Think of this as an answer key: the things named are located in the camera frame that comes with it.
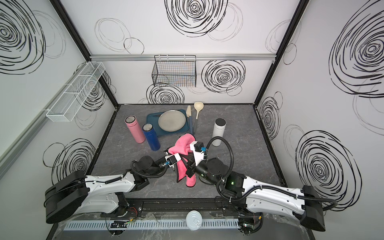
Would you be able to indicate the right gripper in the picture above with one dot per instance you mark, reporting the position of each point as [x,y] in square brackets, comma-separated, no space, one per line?
[192,169]

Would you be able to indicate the pink microfiber cloth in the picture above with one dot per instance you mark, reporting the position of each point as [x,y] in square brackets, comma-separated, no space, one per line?
[182,147]

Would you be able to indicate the blue thermos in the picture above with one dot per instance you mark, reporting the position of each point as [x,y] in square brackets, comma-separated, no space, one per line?
[151,137]

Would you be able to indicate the pink thermos steel lid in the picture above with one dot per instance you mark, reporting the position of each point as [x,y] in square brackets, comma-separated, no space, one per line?
[135,129]

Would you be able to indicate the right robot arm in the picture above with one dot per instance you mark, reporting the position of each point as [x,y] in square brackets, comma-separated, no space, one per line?
[246,193]

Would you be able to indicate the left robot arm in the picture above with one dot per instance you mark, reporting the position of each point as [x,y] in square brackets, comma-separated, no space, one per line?
[79,193]

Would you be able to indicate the white thermos black lid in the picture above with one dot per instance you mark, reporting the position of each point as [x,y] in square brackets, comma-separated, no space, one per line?
[218,131]

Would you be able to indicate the grey round plate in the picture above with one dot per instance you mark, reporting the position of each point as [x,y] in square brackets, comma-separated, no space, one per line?
[172,121]

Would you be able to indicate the teal plastic tray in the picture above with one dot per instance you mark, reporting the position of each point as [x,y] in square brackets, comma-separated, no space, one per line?
[153,119]

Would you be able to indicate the white round cap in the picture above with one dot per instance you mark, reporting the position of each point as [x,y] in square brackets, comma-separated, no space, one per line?
[194,220]

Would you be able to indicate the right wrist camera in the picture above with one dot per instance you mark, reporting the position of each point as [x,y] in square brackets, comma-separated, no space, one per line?
[199,152]

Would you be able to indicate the cream spatula blue handle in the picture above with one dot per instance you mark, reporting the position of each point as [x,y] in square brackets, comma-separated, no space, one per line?
[189,116]

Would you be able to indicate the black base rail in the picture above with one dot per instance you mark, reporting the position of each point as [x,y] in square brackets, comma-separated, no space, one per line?
[216,205]

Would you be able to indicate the cream ladle grey handle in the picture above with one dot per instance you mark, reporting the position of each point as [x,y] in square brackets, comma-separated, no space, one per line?
[198,107]

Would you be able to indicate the black wire basket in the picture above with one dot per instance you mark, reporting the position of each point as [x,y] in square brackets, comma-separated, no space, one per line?
[175,73]

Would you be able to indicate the white slotted cable duct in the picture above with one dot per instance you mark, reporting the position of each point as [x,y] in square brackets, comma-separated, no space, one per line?
[208,224]

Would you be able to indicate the aluminium wall rail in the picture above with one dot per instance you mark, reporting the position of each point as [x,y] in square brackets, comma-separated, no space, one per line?
[183,57]

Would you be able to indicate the white wire rack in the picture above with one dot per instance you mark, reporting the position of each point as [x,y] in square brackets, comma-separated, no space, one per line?
[76,93]

